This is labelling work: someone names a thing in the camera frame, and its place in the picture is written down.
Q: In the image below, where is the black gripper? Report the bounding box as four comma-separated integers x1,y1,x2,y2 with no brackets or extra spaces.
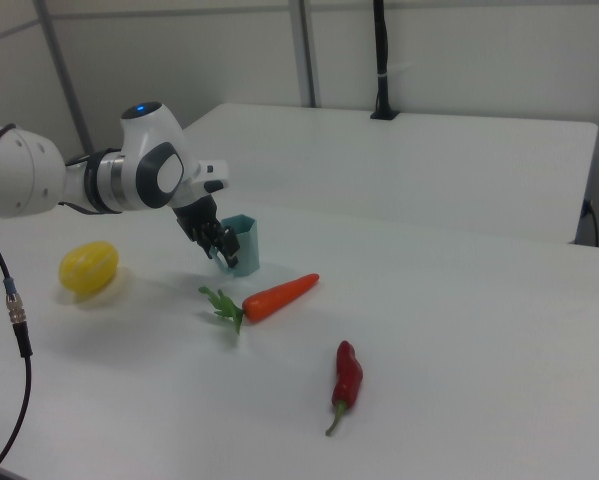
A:
171,195,241,267

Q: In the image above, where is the light blue hexagonal mug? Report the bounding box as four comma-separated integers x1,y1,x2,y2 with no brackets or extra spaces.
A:
213,213,261,279

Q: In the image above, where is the orange toy carrot with leaves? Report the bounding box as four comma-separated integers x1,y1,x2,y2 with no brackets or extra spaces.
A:
197,272,321,335

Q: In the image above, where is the yellow striped toy melon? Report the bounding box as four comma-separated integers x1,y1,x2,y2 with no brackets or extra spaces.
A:
58,240,120,295

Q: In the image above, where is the red toy chili pepper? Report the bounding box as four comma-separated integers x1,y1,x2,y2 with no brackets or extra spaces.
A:
325,340,365,437

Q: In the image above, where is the grey slanted pole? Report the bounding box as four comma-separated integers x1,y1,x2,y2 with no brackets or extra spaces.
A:
32,0,94,154

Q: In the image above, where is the black pole with base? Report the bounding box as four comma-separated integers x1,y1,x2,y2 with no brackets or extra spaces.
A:
369,0,400,121

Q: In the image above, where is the black cable with metal connector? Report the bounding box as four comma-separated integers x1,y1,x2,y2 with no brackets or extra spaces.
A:
0,194,34,476

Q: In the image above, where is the grey partition post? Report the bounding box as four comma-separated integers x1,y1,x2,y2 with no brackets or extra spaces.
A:
287,0,323,108

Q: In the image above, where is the black cable with plug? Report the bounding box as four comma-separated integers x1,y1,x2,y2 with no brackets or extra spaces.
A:
581,198,599,247

